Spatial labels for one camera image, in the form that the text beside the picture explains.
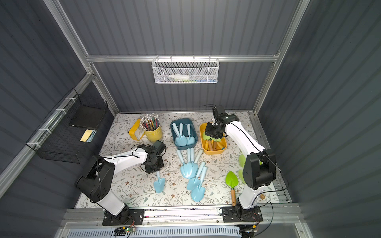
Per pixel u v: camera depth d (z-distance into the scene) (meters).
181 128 1.06
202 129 1.03
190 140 1.02
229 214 0.74
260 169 0.46
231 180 0.84
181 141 1.02
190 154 0.94
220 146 0.96
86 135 0.76
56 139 0.69
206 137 0.99
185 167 0.89
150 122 0.94
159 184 0.84
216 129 0.73
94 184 0.46
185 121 1.10
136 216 0.74
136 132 0.98
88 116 0.78
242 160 0.93
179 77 0.91
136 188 0.83
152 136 0.94
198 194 0.81
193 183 0.84
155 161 0.75
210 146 0.95
